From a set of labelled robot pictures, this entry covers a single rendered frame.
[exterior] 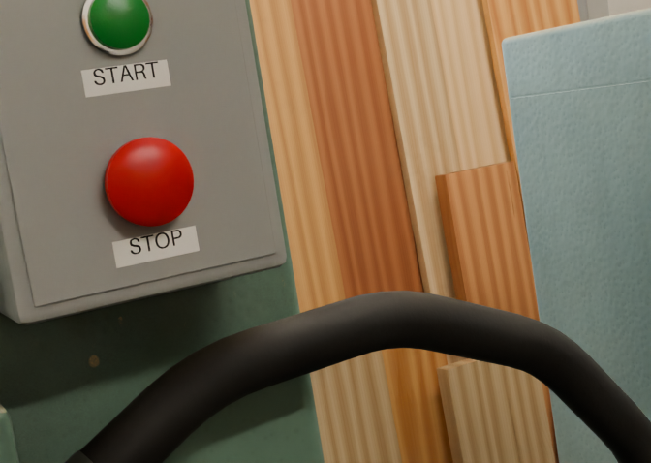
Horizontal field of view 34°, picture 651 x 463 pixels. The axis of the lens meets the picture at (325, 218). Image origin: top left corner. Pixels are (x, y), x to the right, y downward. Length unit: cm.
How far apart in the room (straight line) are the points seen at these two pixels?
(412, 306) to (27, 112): 18
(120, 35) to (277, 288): 14
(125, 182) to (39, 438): 12
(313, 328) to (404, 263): 155
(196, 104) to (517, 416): 154
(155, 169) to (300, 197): 147
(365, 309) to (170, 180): 11
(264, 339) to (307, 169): 143
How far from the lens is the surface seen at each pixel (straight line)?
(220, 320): 44
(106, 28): 36
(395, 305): 43
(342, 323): 42
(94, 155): 36
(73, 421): 43
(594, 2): 250
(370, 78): 194
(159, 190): 35
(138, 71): 37
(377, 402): 176
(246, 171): 38
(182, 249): 37
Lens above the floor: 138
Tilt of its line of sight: 6 degrees down
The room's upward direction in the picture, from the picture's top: 9 degrees counter-clockwise
